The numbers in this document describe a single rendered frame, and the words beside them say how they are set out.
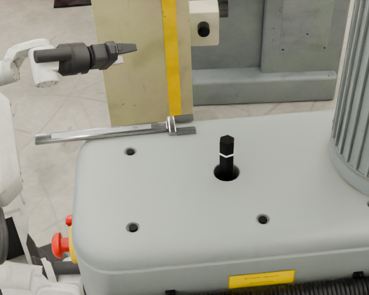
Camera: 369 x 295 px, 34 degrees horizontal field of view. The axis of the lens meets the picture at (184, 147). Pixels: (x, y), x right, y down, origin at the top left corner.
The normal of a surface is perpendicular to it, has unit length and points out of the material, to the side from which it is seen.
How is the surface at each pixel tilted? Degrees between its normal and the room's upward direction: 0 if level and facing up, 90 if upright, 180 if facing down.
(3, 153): 59
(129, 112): 90
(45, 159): 0
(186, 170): 0
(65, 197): 0
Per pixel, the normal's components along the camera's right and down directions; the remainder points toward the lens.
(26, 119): -0.04, -0.73
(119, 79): 0.09, 0.68
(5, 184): 0.91, 0.18
